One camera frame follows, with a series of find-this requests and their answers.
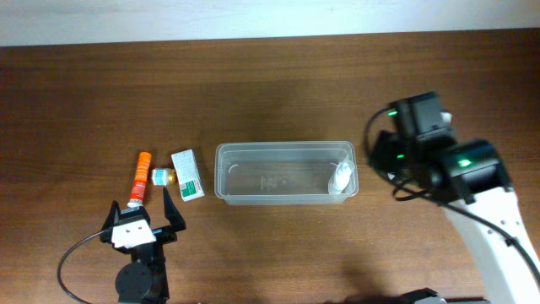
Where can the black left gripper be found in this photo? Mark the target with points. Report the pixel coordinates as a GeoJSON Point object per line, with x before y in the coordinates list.
{"type": "Point", "coordinates": [168, 234]}

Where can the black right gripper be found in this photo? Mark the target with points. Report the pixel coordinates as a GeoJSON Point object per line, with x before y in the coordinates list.
{"type": "Point", "coordinates": [384, 144]}

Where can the orange tube white cap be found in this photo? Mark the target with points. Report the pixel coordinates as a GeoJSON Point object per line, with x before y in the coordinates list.
{"type": "Point", "coordinates": [140, 180]}

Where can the small vial gold cap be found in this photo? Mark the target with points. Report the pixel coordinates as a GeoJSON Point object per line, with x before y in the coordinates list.
{"type": "Point", "coordinates": [163, 176]}

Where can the white squeeze bottle clear cap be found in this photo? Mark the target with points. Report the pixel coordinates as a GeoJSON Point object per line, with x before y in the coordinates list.
{"type": "Point", "coordinates": [341, 177]}

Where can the white green medicine box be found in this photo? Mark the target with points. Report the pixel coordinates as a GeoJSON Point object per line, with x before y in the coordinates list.
{"type": "Point", "coordinates": [187, 175]}

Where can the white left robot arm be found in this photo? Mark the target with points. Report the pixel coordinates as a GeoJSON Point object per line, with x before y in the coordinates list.
{"type": "Point", "coordinates": [144, 279]}

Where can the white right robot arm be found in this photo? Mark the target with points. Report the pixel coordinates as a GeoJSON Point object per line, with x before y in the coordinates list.
{"type": "Point", "coordinates": [422, 158]}

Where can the clear plastic container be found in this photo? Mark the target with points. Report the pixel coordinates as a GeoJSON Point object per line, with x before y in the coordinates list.
{"type": "Point", "coordinates": [281, 173]}

